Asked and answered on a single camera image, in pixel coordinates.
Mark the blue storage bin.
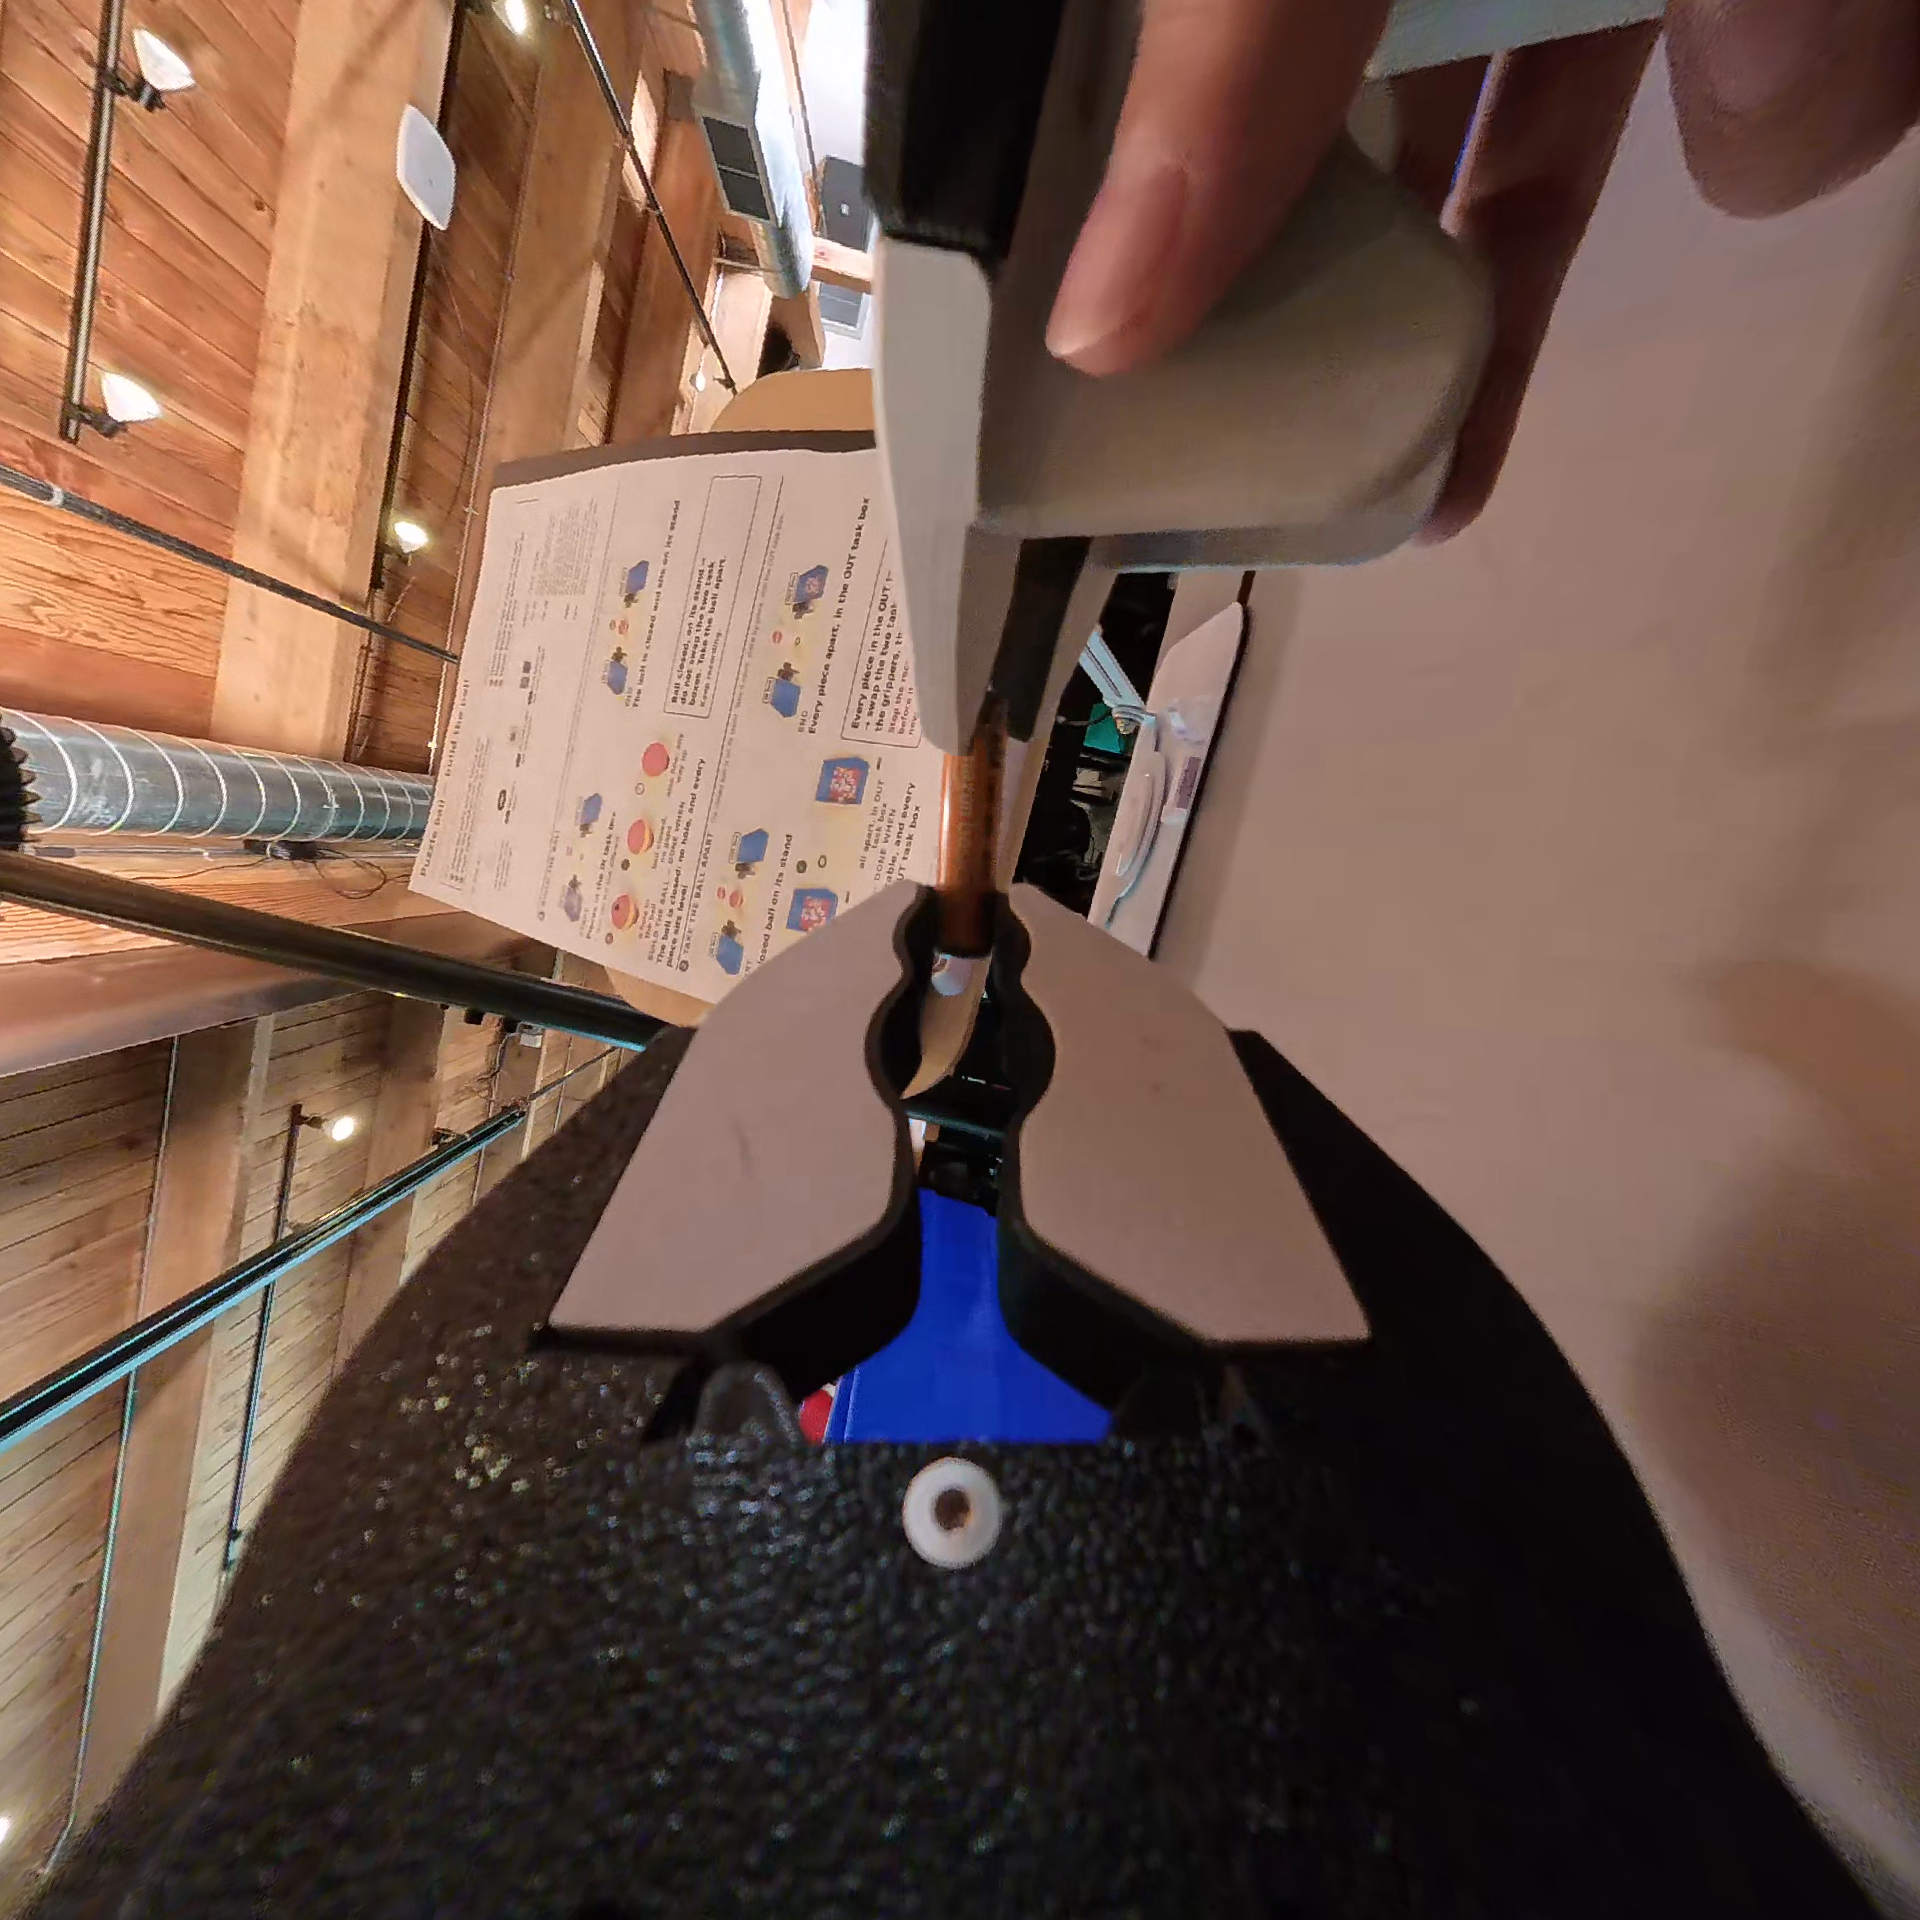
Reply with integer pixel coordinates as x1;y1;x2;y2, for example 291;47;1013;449
822;1189;1117;1449

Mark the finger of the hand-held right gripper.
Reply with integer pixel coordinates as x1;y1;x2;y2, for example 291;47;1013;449
1000;537;1123;740
875;236;1027;757

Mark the white ceiling access point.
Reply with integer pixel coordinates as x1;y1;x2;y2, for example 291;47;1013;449
396;104;459;234

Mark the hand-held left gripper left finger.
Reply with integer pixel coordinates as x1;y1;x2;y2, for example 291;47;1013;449
546;883;925;1360

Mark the small orange piece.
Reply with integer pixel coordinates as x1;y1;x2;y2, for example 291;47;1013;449
930;705;1002;963

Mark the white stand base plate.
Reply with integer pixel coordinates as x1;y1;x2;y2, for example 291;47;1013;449
1087;600;1253;965

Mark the person's right hand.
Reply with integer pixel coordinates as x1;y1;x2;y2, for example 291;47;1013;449
1047;0;1920;547

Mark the printed instruction sheet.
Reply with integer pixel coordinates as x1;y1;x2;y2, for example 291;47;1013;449
409;435;963;1012

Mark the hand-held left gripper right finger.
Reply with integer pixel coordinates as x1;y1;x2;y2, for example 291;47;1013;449
996;883;1375;1353

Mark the silver ventilation duct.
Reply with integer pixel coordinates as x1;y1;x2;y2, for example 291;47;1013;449
0;705;442;852

